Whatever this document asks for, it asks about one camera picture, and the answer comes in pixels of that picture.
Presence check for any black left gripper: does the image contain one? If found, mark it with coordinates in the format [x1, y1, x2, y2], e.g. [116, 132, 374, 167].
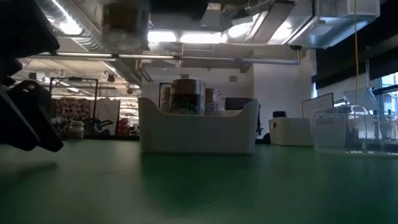
[149, 0, 210, 22]

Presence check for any ceiling light panel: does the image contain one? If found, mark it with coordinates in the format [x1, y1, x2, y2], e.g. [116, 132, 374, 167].
[147, 29, 224, 44]

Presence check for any grey junction box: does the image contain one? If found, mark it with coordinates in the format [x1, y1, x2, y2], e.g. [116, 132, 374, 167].
[206, 11, 222, 29]

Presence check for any horizontal ceiling pipe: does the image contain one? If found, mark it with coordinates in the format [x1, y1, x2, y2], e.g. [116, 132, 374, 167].
[18, 49, 302, 66]

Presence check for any black monitor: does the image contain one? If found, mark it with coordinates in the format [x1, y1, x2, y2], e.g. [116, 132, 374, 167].
[224, 96, 254, 110]

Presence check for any white banner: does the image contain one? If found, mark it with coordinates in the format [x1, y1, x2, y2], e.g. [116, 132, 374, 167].
[96, 98, 121, 137]

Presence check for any white plastic bin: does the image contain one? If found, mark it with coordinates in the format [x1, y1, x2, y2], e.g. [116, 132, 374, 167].
[268, 117, 315, 147]
[138, 96, 260, 156]

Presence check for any black tripod stand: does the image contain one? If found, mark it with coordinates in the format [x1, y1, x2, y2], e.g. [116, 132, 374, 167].
[256, 103, 265, 144]

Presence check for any whiteboard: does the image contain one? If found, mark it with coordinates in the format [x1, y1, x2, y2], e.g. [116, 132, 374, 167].
[300, 92, 335, 119]

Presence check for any green table mat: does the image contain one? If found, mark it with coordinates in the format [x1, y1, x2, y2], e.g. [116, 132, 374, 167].
[0, 139, 398, 224]

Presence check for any white angled shade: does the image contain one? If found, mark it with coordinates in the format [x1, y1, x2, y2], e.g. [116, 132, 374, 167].
[343, 86, 379, 110]

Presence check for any clear plastic bin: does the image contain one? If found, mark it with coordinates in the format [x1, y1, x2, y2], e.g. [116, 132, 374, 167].
[309, 105, 398, 158]

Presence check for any window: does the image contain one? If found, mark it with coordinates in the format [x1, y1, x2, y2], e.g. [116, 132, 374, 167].
[379, 72, 398, 116]

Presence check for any black station frame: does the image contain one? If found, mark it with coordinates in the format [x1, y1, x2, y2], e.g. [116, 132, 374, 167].
[158, 82, 172, 109]
[48, 77, 100, 138]

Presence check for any large spiral ceiling duct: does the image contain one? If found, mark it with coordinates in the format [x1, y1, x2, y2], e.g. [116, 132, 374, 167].
[37, 0, 147, 86]

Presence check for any patterned wall panel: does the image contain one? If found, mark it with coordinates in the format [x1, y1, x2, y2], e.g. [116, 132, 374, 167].
[51, 98, 91, 125]

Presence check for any silver rectangular duct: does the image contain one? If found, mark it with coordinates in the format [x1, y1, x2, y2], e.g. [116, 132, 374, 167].
[285, 0, 382, 50]

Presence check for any yellow hanging cord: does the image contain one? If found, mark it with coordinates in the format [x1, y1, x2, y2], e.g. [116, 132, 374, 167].
[353, 0, 360, 106]

